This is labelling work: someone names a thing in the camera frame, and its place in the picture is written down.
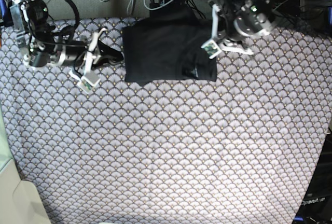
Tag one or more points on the black OpenArm case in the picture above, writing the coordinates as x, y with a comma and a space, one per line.
316, 205

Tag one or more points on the blue clamp edge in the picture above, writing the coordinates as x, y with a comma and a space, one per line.
328, 21
3, 7

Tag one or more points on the beige plastic bin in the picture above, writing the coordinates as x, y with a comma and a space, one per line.
20, 200

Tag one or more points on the blue clamp left edge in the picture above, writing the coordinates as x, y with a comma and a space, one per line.
3, 7

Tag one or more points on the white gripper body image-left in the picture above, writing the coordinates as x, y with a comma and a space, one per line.
89, 79

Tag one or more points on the fan-patterned table cloth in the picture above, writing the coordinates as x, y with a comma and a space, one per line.
242, 149

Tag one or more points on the dark grey T-shirt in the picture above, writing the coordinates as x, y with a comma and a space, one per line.
167, 46

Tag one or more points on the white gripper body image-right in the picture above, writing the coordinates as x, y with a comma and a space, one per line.
220, 39

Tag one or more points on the blue clamp right edge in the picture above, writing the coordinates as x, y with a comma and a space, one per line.
328, 21

